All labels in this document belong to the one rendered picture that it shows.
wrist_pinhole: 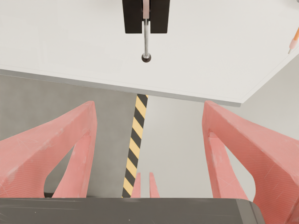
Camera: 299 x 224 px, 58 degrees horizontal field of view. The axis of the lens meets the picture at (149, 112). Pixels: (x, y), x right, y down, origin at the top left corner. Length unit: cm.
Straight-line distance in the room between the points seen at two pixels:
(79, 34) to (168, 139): 114
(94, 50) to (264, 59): 27
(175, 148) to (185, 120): 17
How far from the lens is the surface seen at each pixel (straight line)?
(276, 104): 176
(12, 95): 143
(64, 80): 51
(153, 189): 27
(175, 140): 151
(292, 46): 31
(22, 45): 46
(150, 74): 48
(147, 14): 27
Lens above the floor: 138
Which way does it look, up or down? 74 degrees down
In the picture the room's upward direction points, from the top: 129 degrees clockwise
